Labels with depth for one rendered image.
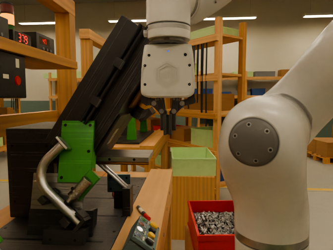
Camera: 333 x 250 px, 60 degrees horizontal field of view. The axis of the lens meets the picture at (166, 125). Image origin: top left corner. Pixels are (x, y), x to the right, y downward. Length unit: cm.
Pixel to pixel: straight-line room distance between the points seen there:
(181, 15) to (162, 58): 8
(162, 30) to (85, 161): 60
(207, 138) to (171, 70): 320
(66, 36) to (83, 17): 917
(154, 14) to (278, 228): 41
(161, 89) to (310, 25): 1043
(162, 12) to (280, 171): 33
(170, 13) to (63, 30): 140
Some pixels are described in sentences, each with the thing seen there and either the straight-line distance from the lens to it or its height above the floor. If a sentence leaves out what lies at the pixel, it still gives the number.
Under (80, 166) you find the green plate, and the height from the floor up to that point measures 112.
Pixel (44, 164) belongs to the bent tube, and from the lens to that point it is 103.
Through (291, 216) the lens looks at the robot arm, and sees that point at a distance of 48.
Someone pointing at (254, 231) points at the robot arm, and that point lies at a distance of 50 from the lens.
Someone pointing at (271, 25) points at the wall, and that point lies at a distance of 1055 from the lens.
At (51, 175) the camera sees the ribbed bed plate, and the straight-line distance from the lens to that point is 107.
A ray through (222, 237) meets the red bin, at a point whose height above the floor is 91.
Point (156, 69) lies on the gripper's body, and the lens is 54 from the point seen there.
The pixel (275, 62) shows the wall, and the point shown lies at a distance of 1039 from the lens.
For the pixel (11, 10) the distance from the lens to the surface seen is 141.
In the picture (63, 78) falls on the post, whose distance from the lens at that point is 186.
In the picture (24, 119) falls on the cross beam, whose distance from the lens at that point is 155.
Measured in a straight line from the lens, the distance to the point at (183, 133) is 415.
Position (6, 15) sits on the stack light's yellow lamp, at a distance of 140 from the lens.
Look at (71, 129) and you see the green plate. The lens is 104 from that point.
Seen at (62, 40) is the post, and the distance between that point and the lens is 189.
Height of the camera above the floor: 135
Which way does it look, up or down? 5 degrees down
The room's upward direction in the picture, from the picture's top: straight up
